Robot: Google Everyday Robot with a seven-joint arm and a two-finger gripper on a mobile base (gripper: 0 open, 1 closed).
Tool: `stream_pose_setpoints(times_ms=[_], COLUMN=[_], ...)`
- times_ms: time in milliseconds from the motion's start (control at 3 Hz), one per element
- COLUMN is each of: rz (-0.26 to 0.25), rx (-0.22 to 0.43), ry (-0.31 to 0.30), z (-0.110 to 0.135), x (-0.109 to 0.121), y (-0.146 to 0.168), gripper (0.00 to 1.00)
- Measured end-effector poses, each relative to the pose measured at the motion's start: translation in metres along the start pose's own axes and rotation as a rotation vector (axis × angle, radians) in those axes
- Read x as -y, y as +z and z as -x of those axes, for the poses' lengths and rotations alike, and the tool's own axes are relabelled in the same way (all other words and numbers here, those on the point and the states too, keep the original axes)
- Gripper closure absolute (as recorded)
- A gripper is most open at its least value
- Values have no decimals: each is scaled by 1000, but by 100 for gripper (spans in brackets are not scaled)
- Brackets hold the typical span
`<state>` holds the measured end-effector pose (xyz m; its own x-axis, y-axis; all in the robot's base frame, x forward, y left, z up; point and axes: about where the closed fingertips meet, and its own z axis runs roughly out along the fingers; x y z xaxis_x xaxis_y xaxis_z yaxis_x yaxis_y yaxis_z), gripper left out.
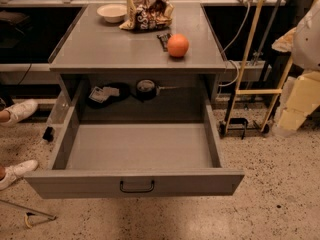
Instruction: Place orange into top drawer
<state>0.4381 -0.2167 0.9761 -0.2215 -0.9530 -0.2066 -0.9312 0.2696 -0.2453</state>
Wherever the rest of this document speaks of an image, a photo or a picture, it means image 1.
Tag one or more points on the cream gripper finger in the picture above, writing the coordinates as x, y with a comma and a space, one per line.
303, 100
285, 42

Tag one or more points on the orange fruit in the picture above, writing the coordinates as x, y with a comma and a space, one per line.
177, 45

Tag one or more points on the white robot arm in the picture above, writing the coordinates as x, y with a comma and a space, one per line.
303, 42

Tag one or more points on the grey open drawer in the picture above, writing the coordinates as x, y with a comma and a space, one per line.
90, 160

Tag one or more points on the dark snack bar wrapper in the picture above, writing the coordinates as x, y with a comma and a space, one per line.
163, 38

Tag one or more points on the grey cabinet table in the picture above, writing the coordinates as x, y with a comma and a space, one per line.
95, 53

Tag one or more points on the crumpled chip bag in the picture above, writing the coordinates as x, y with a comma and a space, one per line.
148, 15

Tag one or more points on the black tape roll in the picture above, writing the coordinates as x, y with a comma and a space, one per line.
146, 90

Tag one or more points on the white ceramic bowl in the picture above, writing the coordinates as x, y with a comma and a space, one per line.
112, 13

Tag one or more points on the small black caster block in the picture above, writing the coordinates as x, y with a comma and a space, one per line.
48, 134

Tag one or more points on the white sneaker upper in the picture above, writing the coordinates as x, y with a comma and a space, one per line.
17, 112

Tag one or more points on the white sneaker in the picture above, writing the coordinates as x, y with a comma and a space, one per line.
17, 112
8, 175

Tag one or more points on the metal stand leg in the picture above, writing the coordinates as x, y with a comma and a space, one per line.
28, 212

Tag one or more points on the white sneaker lower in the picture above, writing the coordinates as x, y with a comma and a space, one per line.
8, 175

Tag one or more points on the black drawer handle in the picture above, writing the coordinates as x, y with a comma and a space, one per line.
136, 187

